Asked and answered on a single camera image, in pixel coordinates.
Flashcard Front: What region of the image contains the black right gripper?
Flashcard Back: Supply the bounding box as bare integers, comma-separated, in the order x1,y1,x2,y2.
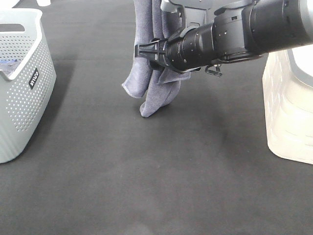
134,39,169,71

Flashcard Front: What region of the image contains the grey-blue microfibre towel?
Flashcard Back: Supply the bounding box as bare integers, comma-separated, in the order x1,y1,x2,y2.
122,0,191,118

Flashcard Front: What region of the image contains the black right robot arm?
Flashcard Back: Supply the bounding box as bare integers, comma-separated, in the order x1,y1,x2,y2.
134,0,313,76

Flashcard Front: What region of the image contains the white cup at table edge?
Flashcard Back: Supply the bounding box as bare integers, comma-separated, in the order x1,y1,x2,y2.
37,0,51,7

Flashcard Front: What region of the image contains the grey perforated laundry basket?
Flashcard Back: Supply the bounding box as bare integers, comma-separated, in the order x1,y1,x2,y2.
0,8,56,163

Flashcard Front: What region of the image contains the translucent white storage bin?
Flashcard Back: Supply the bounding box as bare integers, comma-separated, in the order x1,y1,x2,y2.
262,45,313,164

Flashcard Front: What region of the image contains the blue item in basket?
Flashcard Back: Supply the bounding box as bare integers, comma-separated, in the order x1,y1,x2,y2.
0,59,20,73

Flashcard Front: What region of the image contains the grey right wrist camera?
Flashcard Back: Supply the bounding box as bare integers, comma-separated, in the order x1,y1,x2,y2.
160,0,255,30

